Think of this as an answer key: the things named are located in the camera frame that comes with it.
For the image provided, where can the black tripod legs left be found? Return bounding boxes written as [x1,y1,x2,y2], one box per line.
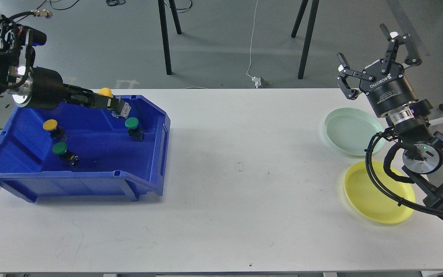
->
[158,0,182,75]

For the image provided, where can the yellow plate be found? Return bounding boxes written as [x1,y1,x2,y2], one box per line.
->
[343,160,416,224]

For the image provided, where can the black floor cable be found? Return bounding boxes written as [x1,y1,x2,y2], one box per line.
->
[33,0,82,12]

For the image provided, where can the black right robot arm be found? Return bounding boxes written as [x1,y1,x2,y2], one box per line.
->
[336,23,443,220]

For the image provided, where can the green push button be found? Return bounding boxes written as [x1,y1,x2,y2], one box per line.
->
[125,117,145,142]
[52,142,79,167]

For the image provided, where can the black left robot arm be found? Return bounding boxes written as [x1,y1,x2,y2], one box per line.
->
[0,9,131,118]

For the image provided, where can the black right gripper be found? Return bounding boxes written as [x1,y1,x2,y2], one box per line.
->
[335,23,423,118]

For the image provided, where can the black tripod legs right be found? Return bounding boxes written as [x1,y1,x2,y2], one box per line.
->
[291,0,320,80]

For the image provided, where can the yellow push button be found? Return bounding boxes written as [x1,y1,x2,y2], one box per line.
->
[42,119,68,143]
[94,88,131,118]

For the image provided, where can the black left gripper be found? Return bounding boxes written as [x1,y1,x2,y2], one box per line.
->
[12,67,125,116]

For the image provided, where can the black tripod legs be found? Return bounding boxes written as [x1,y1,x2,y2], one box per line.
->
[291,0,320,80]
[158,0,182,75]

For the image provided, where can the pale green plate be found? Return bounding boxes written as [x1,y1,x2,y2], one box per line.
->
[322,107,384,157]

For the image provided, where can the blue plastic storage bin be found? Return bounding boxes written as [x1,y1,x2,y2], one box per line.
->
[0,96,171,203]

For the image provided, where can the white cable with plug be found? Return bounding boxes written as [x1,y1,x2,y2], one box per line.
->
[246,0,263,88]

